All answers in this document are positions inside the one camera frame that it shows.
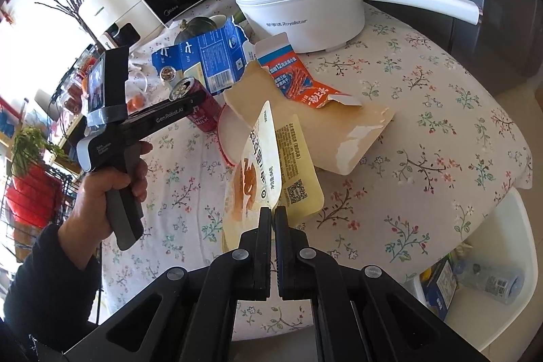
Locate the white air fryer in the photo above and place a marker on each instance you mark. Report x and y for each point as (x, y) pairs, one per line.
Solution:
(114, 14)

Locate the green plant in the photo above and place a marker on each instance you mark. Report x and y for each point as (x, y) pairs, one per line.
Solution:
(32, 145)

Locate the red drink can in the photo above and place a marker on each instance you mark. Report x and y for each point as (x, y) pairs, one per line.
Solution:
(203, 114)

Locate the person's left hand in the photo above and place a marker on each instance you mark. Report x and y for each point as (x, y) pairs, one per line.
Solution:
(82, 209)

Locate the clear plastic bottle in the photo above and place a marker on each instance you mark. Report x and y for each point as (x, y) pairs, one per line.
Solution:
(488, 281)

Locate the blue packet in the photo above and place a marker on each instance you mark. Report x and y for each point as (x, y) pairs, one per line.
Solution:
(441, 288)

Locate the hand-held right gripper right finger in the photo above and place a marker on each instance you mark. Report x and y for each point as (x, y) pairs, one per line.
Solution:
(285, 247)

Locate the torn blue carton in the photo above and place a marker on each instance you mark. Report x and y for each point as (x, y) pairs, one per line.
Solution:
(212, 56)

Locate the white trash bin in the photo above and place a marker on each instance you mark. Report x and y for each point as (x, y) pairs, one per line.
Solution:
(509, 226)

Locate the red label snack jar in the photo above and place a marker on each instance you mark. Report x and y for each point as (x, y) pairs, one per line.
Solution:
(74, 90)

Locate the person's left forearm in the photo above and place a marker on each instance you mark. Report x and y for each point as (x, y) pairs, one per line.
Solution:
(42, 294)

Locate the beige kraft pouch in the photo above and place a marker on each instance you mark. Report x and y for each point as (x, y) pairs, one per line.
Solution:
(339, 128)

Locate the small orange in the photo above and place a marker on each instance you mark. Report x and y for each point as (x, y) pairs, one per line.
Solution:
(135, 104)

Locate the white red snack box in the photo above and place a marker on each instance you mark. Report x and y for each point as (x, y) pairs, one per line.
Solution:
(297, 78)

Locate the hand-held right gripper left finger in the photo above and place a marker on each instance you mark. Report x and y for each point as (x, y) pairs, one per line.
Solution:
(263, 247)

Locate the white red-rimmed bowl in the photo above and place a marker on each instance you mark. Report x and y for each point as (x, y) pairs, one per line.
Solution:
(231, 133)

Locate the pale yellow food packet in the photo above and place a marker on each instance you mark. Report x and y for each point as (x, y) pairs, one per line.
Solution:
(297, 175)

